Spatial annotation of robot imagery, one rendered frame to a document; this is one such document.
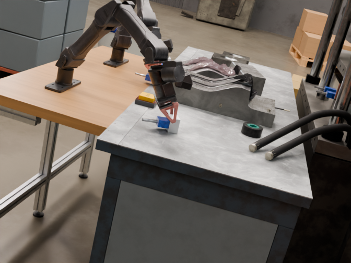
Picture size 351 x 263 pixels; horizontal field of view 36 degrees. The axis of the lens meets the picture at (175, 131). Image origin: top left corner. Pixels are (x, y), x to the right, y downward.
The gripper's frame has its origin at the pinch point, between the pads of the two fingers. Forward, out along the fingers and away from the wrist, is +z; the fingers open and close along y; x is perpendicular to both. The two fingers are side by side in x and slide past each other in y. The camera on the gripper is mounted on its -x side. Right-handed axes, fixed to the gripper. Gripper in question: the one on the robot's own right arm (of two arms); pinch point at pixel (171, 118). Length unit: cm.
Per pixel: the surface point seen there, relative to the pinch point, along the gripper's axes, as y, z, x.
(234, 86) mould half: 27.3, 8.2, -31.3
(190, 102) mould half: 32.9, 10.5, -12.6
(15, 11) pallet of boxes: 266, -15, 67
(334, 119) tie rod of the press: 20, 36, -69
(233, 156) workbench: -17.6, 13.6, -14.3
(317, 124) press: 38, 45, -68
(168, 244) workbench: -26.1, 31.9, 16.6
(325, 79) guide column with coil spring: 89, 49, -97
